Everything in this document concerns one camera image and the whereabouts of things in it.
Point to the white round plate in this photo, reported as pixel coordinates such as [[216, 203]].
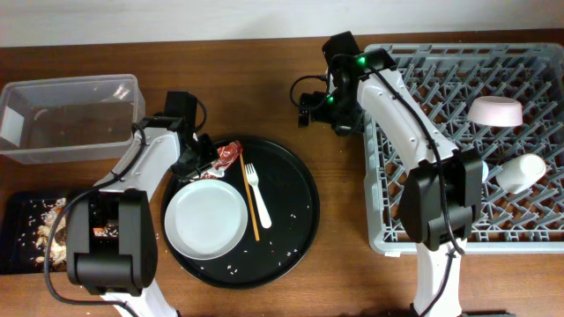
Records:
[[206, 219]]

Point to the red crumpled wrapper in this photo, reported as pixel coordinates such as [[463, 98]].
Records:
[[227, 155]]

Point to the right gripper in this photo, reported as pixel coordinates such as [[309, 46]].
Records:
[[353, 123]]

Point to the black rectangular tray bin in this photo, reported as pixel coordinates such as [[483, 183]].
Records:
[[25, 212]]

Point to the clear plastic bin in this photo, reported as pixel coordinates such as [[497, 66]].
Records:
[[69, 119]]

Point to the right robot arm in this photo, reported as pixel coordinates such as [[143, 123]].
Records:
[[442, 192]]

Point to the round black serving tray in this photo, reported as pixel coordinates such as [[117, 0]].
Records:
[[292, 200]]

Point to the grey dishwasher rack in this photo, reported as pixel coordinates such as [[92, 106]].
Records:
[[444, 80]]

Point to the rice and food scraps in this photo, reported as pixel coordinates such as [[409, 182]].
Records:
[[48, 233]]

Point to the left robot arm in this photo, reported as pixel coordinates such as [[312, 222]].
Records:
[[111, 243]]

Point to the white tissue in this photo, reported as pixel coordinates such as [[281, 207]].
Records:
[[212, 173]]

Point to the wooden chopstick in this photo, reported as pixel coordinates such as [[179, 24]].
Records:
[[250, 200]]

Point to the light blue cup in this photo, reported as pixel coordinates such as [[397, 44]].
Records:
[[485, 171]]

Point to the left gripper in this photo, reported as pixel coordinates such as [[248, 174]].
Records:
[[211, 149]]

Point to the white cup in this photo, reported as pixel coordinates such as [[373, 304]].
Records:
[[521, 173]]

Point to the white plastic fork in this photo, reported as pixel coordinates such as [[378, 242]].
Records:
[[253, 181]]

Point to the pink bowl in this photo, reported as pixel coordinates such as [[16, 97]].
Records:
[[496, 111]]

